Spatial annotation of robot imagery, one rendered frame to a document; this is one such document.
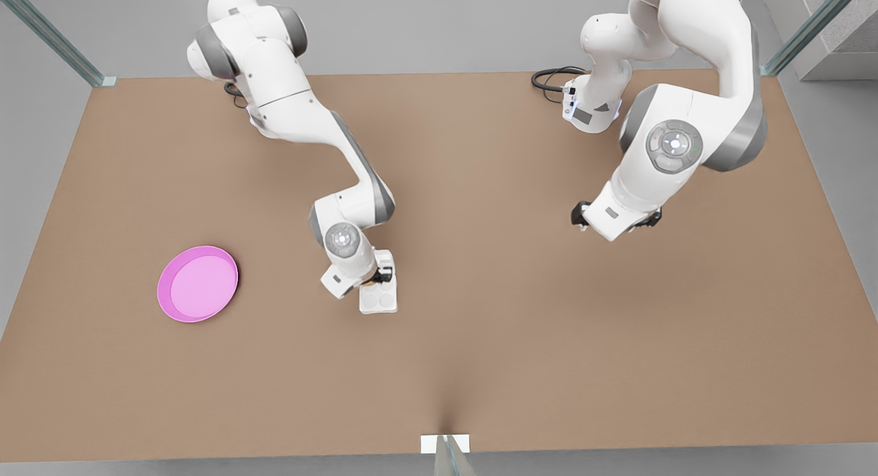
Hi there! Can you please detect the white egg box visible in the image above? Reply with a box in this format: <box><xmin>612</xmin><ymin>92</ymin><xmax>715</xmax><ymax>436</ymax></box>
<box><xmin>358</xmin><ymin>283</ymin><xmax>399</xmax><ymax>316</ymax></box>

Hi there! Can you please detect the pink round plate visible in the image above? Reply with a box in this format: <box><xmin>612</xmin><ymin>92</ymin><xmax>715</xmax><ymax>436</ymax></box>
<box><xmin>157</xmin><ymin>246</ymin><xmax>239</xmax><ymax>324</ymax></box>

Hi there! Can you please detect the grey block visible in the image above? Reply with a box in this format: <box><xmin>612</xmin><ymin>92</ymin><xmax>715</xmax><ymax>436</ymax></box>
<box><xmin>794</xmin><ymin>0</ymin><xmax>878</xmax><ymax>81</ymax></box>

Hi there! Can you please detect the silver frame post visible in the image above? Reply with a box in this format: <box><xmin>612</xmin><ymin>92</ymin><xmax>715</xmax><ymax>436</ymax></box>
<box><xmin>0</xmin><ymin>0</ymin><xmax>118</xmax><ymax>88</ymax></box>
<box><xmin>420</xmin><ymin>433</ymin><xmax>475</xmax><ymax>476</ymax></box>
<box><xmin>759</xmin><ymin>0</ymin><xmax>872</xmax><ymax>78</ymax></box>

